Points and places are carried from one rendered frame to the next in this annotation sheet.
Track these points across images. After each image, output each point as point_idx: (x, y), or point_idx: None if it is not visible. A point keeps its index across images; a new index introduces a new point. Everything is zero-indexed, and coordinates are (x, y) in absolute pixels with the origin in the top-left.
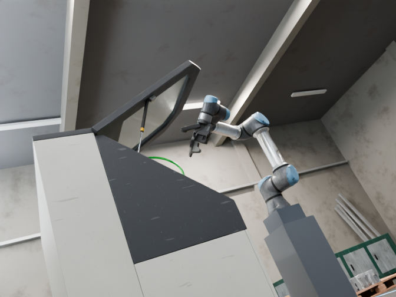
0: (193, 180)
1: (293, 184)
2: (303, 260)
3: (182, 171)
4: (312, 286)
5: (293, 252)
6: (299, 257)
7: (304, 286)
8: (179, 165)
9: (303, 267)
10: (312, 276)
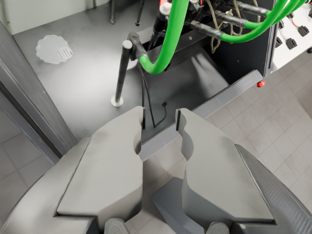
0: (19, 128)
1: None
2: (179, 225)
3: (159, 63)
4: (170, 211)
5: (188, 221)
6: (179, 223)
7: (180, 204)
8: (168, 37)
9: (176, 217)
10: (173, 220)
